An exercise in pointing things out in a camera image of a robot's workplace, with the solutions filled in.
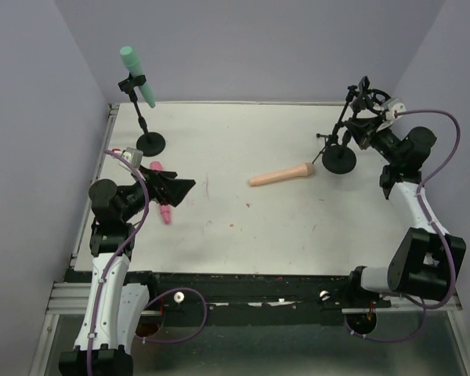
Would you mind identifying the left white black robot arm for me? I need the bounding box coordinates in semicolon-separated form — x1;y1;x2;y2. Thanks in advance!
59;166;196;375

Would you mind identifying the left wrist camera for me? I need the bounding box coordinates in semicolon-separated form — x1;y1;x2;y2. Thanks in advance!
111;147;143;168

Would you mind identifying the black tripod shock-mount stand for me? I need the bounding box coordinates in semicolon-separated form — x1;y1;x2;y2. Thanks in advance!
312;85;391;164

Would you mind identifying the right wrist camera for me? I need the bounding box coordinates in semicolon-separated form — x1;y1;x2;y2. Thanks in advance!
378;97;406;131

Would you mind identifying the beige toy microphone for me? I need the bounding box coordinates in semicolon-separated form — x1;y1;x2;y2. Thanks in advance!
248;163;315;187

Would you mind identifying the green toy microphone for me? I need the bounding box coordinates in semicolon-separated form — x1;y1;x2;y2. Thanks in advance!
119;46;156;108

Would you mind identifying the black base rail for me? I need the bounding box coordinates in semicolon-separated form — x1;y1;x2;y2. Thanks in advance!
65;269;390;329

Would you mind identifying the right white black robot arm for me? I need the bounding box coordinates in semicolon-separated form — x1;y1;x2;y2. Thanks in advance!
331;77;466;309

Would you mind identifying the aluminium frame extrusion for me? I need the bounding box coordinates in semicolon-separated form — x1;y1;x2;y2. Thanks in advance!
29;103;120;375

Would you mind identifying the black round-base mic stand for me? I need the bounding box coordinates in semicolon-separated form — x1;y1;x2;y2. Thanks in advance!
322;143;356;175
118;74;166;157

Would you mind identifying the pink toy microphone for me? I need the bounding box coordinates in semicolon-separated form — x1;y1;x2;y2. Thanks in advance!
150;161;172;225

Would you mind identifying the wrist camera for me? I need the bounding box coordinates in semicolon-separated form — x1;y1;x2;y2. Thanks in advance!
378;97;406;131
111;147;143;168

